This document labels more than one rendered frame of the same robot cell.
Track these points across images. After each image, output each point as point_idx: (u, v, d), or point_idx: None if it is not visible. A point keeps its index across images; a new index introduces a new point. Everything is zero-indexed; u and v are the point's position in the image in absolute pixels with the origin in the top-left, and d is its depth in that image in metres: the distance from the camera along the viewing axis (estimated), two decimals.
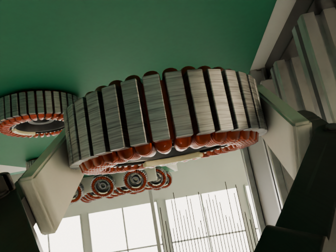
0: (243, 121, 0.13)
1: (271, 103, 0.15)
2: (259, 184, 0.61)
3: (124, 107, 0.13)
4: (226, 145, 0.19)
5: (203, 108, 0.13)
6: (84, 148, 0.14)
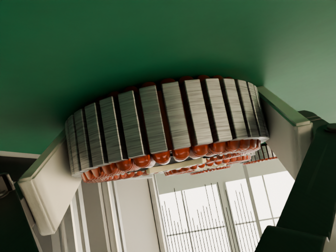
0: None
1: (272, 104, 0.15)
2: None
3: None
4: None
5: None
6: None
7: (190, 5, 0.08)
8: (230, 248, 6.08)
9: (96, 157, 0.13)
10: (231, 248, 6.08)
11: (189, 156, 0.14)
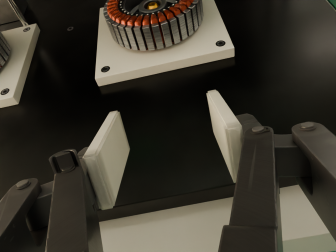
0: None
1: (216, 108, 0.16)
2: None
3: None
4: None
5: None
6: None
7: None
8: None
9: (182, 19, 0.31)
10: None
11: (142, 17, 0.31)
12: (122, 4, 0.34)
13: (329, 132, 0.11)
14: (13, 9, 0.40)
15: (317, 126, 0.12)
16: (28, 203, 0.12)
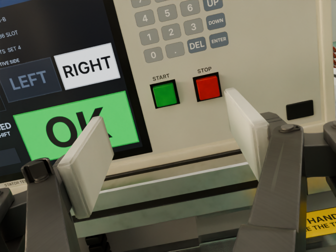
0: None
1: (238, 106, 0.16)
2: None
3: None
4: None
5: None
6: None
7: None
8: None
9: None
10: None
11: None
12: None
13: None
14: None
15: None
16: (1, 213, 0.12)
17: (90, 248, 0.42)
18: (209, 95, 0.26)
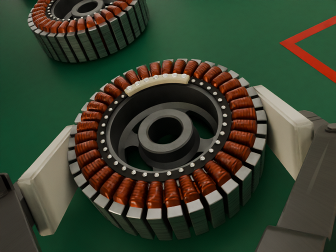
0: (51, 39, 0.26)
1: (272, 104, 0.15)
2: None
3: (113, 40, 0.26)
4: (47, 4, 0.29)
5: (74, 45, 0.26)
6: (131, 13, 0.26)
7: None
8: None
9: (234, 193, 0.14)
10: None
11: (145, 184, 0.14)
12: (106, 130, 0.18)
13: None
14: None
15: None
16: None
17: None
18: None
